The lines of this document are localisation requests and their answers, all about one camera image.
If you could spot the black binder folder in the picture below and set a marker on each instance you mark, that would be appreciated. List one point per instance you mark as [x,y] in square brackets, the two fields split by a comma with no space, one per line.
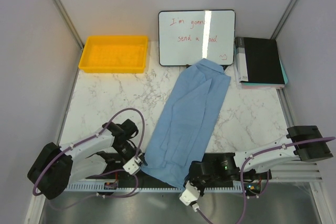
[257,61]

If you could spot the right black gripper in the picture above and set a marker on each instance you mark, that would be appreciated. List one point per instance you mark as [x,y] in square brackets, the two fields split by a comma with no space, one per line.
[201,189]

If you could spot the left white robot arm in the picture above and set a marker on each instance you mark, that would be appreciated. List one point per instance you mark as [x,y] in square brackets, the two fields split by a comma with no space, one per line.
[78,158]

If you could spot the small whiteboard with red writing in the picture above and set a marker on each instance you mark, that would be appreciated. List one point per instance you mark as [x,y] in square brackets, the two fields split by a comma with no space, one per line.
[186,37]

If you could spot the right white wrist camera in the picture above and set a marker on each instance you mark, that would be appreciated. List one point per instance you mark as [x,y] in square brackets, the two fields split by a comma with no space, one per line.
[189,196]

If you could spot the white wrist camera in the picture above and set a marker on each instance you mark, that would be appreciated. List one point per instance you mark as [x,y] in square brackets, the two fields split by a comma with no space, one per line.
[132,170]
[189,196]

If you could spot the white slotted cable duct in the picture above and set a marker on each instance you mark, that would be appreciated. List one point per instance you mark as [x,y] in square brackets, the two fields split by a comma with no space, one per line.
[109,186]

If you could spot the blue long sleeve shirt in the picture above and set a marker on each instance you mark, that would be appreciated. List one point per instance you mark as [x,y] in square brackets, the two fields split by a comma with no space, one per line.
[186,123]

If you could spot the yellow plastic tray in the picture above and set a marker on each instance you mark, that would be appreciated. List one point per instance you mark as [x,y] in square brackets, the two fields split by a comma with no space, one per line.
[114,54]

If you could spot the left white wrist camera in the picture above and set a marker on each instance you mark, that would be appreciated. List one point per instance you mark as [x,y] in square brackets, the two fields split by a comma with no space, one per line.
[132,170]

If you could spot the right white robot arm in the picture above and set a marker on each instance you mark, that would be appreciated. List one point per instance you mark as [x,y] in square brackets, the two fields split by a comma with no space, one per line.
[304,143]

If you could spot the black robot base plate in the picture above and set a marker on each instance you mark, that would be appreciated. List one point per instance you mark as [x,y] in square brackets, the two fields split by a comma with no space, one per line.
[145,177]

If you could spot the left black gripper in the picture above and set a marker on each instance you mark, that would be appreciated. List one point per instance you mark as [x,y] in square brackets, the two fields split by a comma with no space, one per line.
[138,152]

